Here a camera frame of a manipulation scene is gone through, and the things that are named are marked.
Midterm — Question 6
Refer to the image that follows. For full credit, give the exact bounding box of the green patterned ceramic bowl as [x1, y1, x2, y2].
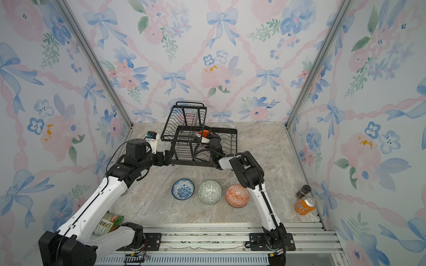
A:
[198, 180, 222, 205]

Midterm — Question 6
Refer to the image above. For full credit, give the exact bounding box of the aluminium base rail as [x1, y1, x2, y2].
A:
[96, 222, 349, 266]

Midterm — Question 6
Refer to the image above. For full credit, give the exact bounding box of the red patterned ceramic bowl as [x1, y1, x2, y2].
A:
[225, 185, 250, 208]

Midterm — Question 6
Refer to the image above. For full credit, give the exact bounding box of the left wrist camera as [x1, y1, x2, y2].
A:
[145, 131, 158, 154]

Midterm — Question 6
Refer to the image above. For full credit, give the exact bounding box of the green snack packet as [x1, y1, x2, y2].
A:
[92, 211, 124, 236]

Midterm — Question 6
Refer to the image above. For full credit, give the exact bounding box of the blue patterned ceramic bowl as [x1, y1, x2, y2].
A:
[172, 178, 195, 201]

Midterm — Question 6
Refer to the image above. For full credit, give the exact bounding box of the black wire dish rack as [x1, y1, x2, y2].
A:
[161, 101, 237, 168]

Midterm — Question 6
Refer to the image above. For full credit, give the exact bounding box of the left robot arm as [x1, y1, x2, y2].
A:
[38, 151, 172, 266]

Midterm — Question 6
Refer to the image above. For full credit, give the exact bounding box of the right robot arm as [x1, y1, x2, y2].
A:
[195, 130, 287, 257]

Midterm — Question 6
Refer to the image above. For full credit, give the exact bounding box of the orange plastic bowl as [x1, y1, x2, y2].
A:
[197, 130, 210, 139]

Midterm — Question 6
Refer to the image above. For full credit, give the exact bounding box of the orange can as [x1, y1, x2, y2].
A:
[295, 196, 317, 216]

